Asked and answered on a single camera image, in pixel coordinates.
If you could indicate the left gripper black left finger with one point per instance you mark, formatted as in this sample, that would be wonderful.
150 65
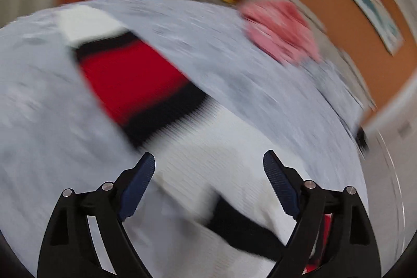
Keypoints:
67 248

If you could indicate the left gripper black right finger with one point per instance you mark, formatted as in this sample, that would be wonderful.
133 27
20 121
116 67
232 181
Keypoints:
350 250

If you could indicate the white red black knit sweater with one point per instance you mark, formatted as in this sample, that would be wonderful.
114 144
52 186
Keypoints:
253 104

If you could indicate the black object beside bed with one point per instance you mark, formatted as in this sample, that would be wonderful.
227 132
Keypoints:
361 141

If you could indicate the grey butterfly bedspread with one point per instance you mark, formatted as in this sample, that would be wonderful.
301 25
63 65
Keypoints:
76 117

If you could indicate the beige padded headboard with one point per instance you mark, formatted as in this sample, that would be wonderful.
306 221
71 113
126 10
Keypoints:
329 51

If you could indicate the pink garment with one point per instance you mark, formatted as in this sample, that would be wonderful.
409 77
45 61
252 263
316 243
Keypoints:
279 30

